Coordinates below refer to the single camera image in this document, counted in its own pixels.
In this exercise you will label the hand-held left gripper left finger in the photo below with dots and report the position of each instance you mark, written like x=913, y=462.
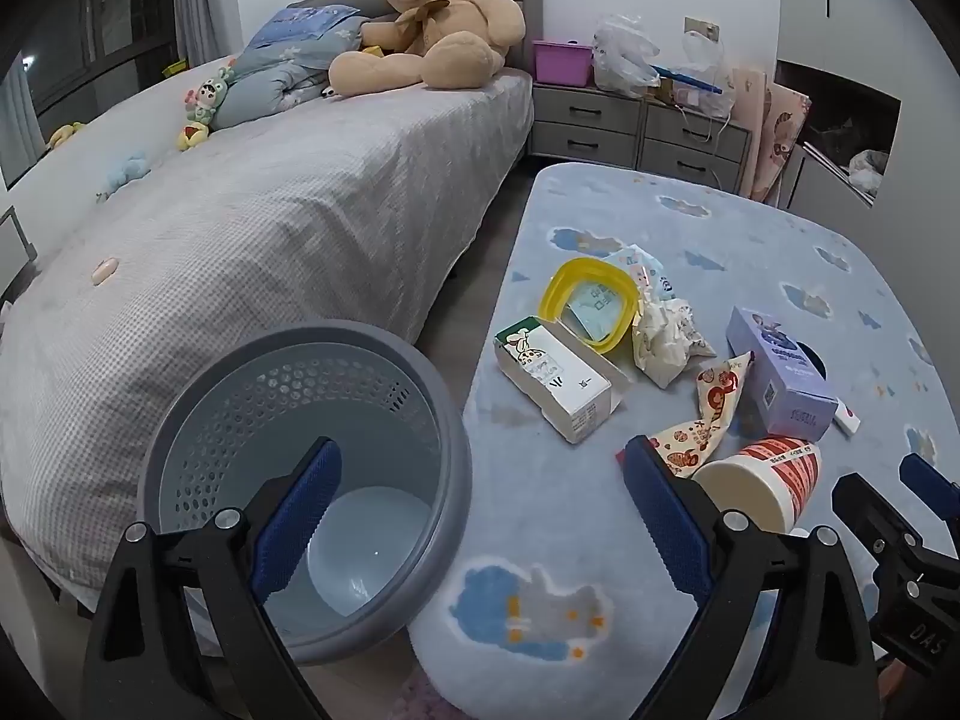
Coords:
x=292, y=517

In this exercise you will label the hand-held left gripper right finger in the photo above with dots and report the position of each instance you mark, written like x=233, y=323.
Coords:
x=667, y=517

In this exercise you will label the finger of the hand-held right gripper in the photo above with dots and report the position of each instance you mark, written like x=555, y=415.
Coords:
x=877, y=517
x=934, y=491

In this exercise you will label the red white paper cup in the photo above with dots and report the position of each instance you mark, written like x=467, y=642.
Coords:
x=765, y=472

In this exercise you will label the red patterned snack wrapper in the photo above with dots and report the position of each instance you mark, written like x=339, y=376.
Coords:
x=716, y=397

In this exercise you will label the grey perforated waste basket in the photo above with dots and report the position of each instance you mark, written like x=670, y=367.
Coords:
x=225, y=390

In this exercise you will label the purple cartoon box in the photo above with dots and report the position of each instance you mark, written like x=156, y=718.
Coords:
x=780, y=375

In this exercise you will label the white green carton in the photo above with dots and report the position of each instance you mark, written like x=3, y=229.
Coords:
x=555, y=382

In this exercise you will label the white paper bag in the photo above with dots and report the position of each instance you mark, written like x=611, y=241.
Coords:
x=664, y=341

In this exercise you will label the pale green printed packet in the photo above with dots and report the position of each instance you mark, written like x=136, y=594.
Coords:
x=596, y=311

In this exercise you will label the light blue packet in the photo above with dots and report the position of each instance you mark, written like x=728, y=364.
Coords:
x=652, y=274

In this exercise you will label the yellow plastic lid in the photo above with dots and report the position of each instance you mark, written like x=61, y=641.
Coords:
x=553, y=294

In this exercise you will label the pink patterned cloth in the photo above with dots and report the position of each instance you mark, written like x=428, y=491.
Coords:
x=424, y=701

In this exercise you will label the small pink oval object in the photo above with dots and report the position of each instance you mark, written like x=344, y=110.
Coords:
x=105, y=270

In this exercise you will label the grey checked bed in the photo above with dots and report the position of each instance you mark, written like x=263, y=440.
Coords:
x=300, y=202

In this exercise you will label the white plastic bag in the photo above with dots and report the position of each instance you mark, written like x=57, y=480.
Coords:
x=868, y=172

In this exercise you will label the dark cloth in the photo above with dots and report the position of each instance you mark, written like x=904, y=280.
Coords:
x=836, y=136

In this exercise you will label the pink cartoon board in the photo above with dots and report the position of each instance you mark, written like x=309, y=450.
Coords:
x=746, y=127
x=780, y=142

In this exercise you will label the blue plush toy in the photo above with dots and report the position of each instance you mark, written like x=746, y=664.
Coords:
x=124, y=174

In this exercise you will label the grey framed white table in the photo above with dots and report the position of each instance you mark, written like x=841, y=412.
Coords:
x=13, y=247

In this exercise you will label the yellow red plush toy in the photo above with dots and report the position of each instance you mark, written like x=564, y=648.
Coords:
x=193, y=137

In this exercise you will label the green plush doll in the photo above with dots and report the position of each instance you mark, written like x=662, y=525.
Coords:
x=208, y=96

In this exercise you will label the blue floral quilt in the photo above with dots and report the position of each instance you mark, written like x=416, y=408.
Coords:
x=262, y=82

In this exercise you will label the blue stick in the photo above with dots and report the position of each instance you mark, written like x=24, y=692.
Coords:
x=686, y=79

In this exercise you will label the clear plastic bag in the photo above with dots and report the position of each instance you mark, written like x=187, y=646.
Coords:
x=622, y=52
x=705, y=64

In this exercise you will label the purple storage box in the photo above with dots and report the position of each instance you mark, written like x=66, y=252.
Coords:
x=562, y=64

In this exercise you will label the grey curtain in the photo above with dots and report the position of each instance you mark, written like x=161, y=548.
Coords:
x=202, y=0
x=21, y=112

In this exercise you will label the blue printed pillow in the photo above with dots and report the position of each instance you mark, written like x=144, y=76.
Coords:
x=300, y=22

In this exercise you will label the large tan teddy bear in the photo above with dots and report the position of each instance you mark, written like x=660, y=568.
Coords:
x=450, y=15

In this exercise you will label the window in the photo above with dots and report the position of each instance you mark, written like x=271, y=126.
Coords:
x=90, y=7

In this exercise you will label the wall socket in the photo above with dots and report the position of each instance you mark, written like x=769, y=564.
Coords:
x=701, y=28

